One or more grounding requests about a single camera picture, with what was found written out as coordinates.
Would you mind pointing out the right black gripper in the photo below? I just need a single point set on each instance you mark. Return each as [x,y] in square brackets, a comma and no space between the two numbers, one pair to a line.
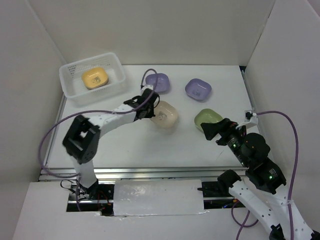
[224,126]

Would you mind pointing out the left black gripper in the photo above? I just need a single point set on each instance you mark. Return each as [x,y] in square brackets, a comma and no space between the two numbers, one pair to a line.
[150,113]

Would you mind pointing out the cream panda plate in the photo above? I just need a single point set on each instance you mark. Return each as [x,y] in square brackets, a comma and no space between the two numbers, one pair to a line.
[165,115]

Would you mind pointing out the yellow panda plate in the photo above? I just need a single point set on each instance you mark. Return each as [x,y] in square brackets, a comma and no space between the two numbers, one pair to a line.
[95,78]

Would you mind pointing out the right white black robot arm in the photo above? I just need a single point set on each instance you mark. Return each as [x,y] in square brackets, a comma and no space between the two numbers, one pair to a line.
[279,215]

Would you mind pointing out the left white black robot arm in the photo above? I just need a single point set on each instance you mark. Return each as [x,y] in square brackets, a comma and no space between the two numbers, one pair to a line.
[82,138]

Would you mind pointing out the white perforated plastic bin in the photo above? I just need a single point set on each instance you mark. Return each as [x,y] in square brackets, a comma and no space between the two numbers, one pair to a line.
[74,89]

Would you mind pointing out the green panda plate right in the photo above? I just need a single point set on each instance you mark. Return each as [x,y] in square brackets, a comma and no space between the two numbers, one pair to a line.
[206,115]

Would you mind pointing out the purple panda plate left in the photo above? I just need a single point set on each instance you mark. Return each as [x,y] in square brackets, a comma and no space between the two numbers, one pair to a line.
[163,83]

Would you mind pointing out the purple panda plate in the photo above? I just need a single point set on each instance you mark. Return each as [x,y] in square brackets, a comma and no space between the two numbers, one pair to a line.
[163,83]
[198,89]

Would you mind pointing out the purple panda plate right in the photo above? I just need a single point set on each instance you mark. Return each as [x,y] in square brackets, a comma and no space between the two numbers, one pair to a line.
[198,89]

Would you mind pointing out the white foil covered panel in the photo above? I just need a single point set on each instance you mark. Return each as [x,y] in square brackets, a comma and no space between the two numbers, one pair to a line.
[158,198]

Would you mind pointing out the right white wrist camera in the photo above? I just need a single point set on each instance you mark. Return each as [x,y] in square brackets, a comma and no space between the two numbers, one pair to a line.
[250,120]

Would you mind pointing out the aluminium rail frame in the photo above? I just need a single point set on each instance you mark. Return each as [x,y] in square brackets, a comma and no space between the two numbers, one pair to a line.
[144,151]

